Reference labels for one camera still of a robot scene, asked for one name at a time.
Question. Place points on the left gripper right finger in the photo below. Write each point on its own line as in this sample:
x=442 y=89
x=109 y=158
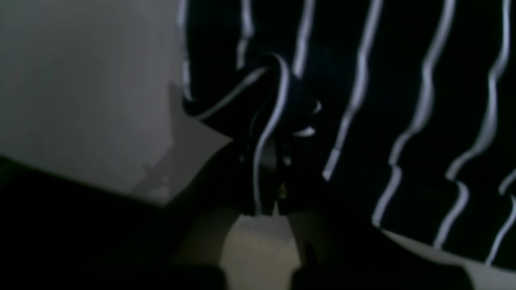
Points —
x=339 y=249

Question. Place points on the navy white striped t-shirt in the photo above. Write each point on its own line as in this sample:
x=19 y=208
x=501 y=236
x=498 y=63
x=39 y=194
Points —
x=403 y=109

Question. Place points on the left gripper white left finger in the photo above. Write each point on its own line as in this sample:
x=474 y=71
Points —
x=180 y=248

